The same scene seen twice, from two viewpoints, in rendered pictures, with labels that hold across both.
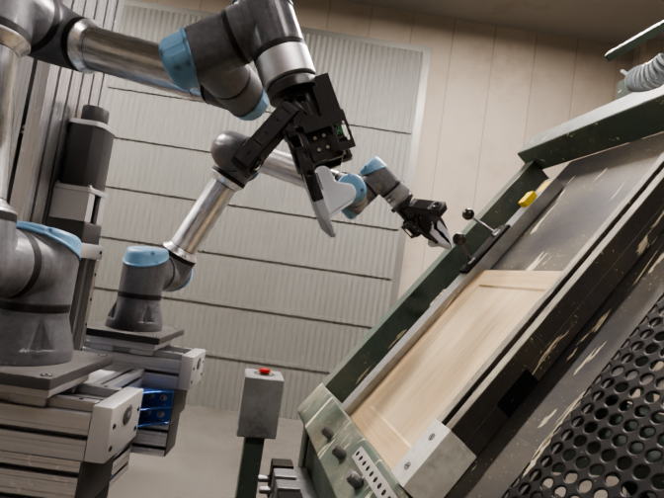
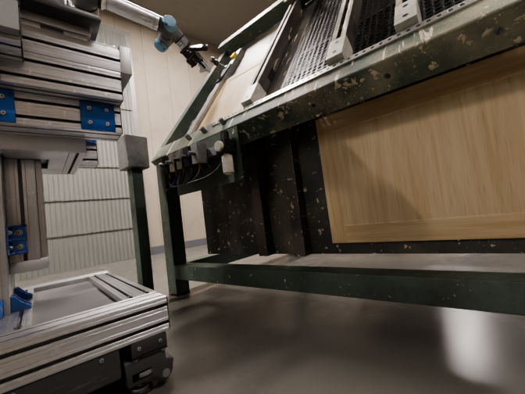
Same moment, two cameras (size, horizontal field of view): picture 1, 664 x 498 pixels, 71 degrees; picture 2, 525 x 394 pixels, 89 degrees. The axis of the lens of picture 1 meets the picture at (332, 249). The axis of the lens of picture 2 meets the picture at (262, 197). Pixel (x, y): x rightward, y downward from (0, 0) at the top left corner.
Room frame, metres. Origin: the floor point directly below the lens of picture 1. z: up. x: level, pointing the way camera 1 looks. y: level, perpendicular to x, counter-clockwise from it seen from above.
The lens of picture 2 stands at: (-0.09, 0.55, 0.42)
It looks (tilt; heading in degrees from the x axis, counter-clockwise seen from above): 4 degrees up; 321
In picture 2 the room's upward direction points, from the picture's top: 7 degrees counter-clockwise
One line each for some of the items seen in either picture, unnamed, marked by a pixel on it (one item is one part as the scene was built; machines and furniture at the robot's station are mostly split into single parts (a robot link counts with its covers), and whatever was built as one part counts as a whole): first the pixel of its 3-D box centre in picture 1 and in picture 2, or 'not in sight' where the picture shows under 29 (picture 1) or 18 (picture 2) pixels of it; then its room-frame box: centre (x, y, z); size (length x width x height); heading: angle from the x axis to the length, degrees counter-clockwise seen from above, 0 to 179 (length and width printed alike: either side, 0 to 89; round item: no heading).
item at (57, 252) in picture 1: (38, 263); not in sight; (0.83, 0.51, 1.20); 0.13 x 0.12 x 0.14; 168
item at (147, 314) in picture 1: (136, 309); not in sight; (1.33, 0.52, 1.09); 0.15 x 0.15 x 0.10
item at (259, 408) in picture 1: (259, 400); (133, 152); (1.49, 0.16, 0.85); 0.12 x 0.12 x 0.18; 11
